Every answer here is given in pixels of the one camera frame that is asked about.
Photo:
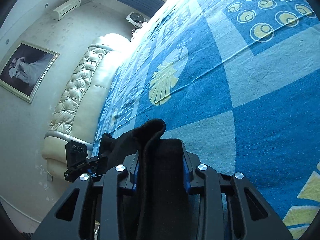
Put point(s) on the framed wedding photo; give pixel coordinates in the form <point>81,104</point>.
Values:
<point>23,72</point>

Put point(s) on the blue patterned bed sheet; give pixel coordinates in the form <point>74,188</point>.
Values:
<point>237,81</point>

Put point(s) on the black pants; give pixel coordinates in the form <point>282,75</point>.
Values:
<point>161,208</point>

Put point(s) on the white round desk fan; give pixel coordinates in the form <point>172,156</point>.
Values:
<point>136,19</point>

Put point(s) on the cream tufted leather headboard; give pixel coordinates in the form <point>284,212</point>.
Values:
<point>76,114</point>

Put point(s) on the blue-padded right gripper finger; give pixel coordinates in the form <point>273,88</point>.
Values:
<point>132,164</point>
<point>190,163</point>

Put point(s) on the white wall air conditioner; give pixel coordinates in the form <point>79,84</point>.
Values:
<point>67,7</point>

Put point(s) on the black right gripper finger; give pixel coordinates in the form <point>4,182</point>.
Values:
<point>98,165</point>

